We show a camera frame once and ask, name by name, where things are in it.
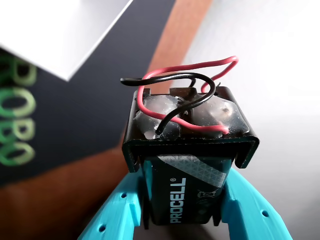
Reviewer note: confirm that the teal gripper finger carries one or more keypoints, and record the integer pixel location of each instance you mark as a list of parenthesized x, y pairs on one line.
[(250, 220), (117, 215)]

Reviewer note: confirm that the small black battery pack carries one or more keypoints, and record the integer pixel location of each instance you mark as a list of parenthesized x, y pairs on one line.
[(185, 150)]

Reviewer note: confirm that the white open box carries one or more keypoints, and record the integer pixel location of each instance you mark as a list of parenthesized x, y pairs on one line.
[(50, 30)]

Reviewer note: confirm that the black mat with green logo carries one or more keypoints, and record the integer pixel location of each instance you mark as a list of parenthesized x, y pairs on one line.
[(87, 112)]

